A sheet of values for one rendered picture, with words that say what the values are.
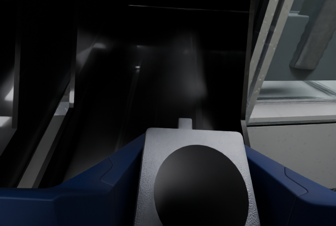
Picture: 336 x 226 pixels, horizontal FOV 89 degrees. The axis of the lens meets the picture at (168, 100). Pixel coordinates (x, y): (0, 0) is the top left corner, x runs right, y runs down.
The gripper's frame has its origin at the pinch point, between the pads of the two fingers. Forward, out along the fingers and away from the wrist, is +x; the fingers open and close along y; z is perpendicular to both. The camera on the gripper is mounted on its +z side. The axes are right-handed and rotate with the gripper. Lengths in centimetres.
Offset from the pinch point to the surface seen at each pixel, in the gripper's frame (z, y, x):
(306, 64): 1, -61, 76
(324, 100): -18, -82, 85
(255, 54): 5.1, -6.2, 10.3
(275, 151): -47, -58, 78
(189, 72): 3.0, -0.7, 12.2
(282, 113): -23, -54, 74
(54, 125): -5.0, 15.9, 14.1
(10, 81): 1.9, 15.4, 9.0
